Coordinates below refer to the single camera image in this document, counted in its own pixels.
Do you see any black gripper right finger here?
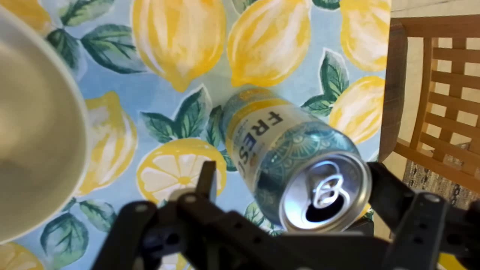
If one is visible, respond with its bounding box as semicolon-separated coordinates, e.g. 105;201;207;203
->
366;161;450;270

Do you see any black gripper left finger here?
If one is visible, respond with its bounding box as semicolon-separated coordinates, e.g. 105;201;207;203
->
92;159;222;270

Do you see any blue yellow soda can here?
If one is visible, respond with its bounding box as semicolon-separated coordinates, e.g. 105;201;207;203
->
219;87;374;234

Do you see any dark brown wooden chair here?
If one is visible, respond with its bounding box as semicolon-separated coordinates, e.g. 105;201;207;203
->
378;14;480;197

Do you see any lemon print tablecloth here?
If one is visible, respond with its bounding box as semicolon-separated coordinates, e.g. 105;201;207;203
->
0;0;395;270

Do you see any white ceramic bowl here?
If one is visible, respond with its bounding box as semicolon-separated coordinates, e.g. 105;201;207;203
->
0;6;92;246

